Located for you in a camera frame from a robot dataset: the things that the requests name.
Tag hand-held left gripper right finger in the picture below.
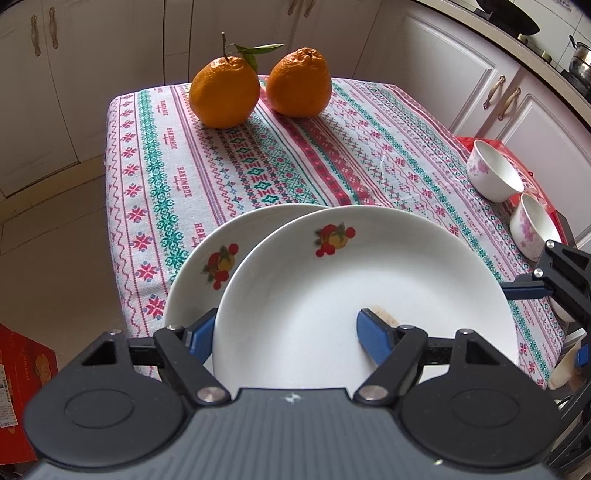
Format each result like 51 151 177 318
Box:
355 307 506 405

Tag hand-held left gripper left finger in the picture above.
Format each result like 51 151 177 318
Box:
78 307 232 405

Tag white plate with fruit motif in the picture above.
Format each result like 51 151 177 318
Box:
164 205 325 326

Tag stained white plate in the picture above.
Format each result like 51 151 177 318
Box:
213 205 520 389

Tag red printed gift box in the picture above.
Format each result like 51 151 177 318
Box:
455 136 561 222

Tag patterned red green tablecloth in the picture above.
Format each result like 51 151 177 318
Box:
105 76 567 393

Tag red cardboard box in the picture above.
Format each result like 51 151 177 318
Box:
0 323 59 463

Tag stainless steel pot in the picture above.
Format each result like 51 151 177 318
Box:
568 34 591 82

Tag orange with stem and leaf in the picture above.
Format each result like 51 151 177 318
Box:
188 32 287 130

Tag orange without leaf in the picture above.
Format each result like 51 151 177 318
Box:
266 47 332 118

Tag black wok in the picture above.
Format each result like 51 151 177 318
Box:
475 0 541 38

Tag white kitchen base cabinets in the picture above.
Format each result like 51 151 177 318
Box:
0 0 591 204

